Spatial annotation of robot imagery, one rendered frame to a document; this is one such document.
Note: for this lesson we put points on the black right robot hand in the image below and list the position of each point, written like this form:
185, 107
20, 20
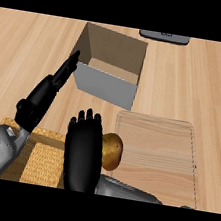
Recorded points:
83, 152

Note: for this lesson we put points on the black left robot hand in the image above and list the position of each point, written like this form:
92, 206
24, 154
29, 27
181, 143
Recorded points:
38, 99

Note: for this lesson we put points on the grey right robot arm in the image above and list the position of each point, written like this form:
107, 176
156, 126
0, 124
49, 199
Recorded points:
126, 190

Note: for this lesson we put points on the open cardboard box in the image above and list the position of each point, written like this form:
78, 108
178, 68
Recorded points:
109, 67

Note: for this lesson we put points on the pale wooden cutting board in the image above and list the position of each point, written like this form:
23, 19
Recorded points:
162, 159

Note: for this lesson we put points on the brown potato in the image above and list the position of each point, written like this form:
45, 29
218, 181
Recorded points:
112, 151

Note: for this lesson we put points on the woven wicker basket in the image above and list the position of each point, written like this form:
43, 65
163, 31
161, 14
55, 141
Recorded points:
37, 158

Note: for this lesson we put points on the dark grey flat appliance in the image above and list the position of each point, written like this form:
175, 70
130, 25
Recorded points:
164, 36

